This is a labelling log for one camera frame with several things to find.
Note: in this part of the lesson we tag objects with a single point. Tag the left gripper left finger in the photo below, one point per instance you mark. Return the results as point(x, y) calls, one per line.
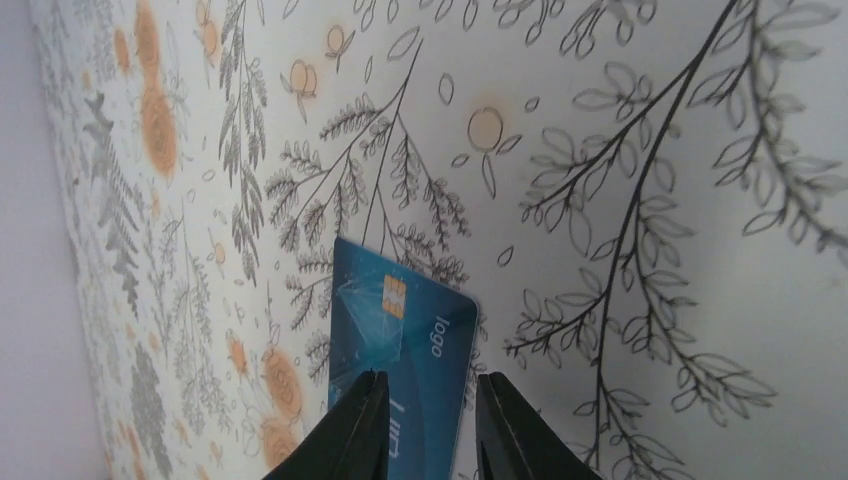
point(351, 441)

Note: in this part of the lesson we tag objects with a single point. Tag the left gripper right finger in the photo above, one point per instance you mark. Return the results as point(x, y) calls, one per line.
point(513, 442)

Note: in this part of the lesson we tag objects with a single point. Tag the blue credit card with chip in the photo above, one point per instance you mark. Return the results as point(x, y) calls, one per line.
point(387, 317)

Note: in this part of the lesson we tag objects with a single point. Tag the floral patterned table mat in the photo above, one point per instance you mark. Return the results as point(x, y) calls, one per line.
point(647, 200)

